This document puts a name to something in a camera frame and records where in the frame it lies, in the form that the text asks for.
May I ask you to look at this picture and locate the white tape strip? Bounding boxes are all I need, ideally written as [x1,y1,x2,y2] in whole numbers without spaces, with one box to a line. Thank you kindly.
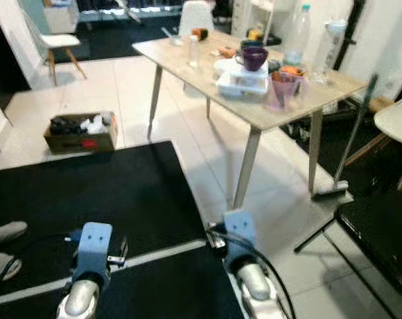
[0,236,215,305]

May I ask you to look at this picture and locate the black floor mat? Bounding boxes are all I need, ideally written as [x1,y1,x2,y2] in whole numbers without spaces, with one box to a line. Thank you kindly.
[0,141,245,319]

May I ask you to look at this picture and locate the person in pale socks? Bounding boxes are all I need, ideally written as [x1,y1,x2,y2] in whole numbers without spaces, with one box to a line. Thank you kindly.
[0,221,30,282]

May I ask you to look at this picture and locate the cardboard box red label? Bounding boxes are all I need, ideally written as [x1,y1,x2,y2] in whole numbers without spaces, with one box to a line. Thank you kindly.
[44,111,119,155]

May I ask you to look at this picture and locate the white crumpled cloth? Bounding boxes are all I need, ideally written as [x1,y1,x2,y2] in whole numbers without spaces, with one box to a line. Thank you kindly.
[83,114,115,135]

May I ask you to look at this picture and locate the black cloth bundle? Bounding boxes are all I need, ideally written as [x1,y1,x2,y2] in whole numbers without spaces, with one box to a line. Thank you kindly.
[50,116,88,136]

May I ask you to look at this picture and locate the white plastic food container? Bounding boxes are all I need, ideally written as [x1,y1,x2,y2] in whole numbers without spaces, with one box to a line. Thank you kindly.
[214,58,269,100]

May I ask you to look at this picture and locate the pink translucent cup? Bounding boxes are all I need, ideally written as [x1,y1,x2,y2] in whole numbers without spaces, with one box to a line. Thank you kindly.
[268,72,301,110]

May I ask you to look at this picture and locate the light wooden dining table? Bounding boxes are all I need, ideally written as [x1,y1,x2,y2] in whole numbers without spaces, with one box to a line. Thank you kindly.
[133,25,369,211]

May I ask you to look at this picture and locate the small orange object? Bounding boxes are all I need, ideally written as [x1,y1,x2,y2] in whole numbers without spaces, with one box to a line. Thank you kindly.
[280,65,306,76]

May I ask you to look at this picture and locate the purple mug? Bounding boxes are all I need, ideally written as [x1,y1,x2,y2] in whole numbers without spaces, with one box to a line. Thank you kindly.
[235,45,269,72]

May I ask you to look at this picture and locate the small slim clear bottle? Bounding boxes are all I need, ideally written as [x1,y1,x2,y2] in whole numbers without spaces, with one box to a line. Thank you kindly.
[187,35,200,68]

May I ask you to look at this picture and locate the white chair wooden legs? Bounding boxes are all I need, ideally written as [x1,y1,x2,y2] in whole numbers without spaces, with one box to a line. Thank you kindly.
[177,0,216,37]
[346,90,402,192]
[21,5,88,86]

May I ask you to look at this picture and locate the tall clear tumbler white lid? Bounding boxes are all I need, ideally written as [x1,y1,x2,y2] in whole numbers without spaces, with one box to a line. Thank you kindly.
[314,20,349,84]

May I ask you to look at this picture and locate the large clear water bottle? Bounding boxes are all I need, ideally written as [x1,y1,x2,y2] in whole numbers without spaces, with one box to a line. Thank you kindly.
[284,5,313,66]

